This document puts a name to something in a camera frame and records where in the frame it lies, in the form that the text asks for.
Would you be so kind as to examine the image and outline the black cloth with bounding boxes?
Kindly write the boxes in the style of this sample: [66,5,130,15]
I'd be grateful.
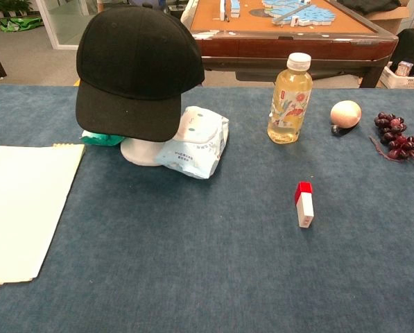
[336,0,402,15]

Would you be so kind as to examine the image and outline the pale yellow notepad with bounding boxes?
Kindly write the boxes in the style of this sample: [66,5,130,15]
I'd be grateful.
[0,143,86,288]

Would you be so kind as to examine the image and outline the yellow tea drink bottle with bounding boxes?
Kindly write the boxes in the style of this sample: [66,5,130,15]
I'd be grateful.
[266,52,313,144]

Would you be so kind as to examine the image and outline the bright green bag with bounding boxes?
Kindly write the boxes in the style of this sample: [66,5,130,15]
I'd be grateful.
[0,16,44,33]

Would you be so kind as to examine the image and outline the glass partition panel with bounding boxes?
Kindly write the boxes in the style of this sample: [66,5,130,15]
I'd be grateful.
[36,0,100,51]

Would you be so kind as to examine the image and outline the blue table cloth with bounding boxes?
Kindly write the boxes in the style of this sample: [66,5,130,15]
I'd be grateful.
[0,84,414,333]

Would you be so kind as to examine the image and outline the green potted plants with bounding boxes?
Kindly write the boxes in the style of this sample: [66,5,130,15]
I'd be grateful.
[0,0,33,18]

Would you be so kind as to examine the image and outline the dark purple grape bunch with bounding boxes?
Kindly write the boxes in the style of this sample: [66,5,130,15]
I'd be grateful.
[369,111,414,164]

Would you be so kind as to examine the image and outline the beige egg-shaped ball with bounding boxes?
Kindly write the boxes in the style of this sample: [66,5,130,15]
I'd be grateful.
[329,100,362,137]

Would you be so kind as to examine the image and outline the light blue wet wipes pack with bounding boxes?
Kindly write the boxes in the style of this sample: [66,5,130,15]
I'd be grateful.
[153,105,230,180]

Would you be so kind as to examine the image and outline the small drink carton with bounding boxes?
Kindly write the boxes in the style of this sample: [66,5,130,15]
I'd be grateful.
[396,60,414,77]

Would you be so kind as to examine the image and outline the black baseball cap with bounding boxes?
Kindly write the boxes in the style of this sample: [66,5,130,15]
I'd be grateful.
[75,5,206,142]

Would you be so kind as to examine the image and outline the wooden mahjong table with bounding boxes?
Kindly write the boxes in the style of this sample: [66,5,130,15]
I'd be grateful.
[180,0,399,89]

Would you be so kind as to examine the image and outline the red and white small box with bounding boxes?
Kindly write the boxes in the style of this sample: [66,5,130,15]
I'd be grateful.
[294,181,315,228]

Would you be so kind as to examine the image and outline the white plastic crate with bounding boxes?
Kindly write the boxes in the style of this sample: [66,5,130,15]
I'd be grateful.
[379,65,414,89]

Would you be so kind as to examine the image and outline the green crumpled bag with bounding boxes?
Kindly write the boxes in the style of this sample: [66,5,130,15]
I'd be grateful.
[80,130,126,146]

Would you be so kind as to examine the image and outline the white foam mannequin head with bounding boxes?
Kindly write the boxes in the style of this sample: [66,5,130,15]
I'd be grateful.
[119,137,164,167]

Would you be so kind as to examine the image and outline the blue mahjong tile cluster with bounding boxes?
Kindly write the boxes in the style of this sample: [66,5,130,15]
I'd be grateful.
[261,0,336,27]

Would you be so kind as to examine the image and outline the black bag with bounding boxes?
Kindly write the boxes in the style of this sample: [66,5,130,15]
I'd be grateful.
[390,28,414,76]

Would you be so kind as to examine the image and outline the cardboard box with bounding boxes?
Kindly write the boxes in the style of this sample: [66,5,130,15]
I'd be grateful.
[369,5,412,35]

